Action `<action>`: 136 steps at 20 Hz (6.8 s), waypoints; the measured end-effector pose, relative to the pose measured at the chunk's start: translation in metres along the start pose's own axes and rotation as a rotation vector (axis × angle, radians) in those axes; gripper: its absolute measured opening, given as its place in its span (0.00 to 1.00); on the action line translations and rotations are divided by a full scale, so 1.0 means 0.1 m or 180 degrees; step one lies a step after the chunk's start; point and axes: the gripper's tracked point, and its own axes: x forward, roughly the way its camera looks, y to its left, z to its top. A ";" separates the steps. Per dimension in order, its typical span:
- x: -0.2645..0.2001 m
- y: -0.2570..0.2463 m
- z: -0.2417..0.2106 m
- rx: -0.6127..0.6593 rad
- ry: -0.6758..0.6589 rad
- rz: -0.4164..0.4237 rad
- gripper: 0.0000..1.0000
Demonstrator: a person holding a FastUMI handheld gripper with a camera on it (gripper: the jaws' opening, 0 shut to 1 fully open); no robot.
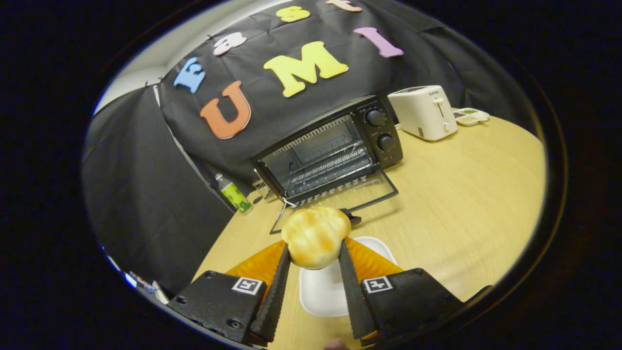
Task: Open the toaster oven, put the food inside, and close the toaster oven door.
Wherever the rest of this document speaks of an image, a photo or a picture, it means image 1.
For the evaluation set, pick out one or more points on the golden bread roll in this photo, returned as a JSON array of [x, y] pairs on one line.
[[316, 238]]

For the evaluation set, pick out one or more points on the white divided snack tray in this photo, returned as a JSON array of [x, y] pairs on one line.
[[470, 116]]

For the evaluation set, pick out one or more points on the black toaster oven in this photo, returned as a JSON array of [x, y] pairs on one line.
[[384, 141]]

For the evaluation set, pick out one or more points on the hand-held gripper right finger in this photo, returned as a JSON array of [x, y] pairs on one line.
[[352, 296]]

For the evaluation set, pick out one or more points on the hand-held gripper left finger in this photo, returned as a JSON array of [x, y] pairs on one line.
[[277, 296]]

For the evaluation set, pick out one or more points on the white plate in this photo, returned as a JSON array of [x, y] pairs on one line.
[[323, 294]]

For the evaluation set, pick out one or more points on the white pop-up toaster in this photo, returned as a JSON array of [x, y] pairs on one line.
[[423, 114]]

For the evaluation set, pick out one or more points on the green label drink bottle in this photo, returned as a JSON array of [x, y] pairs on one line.
[[235, 195]]

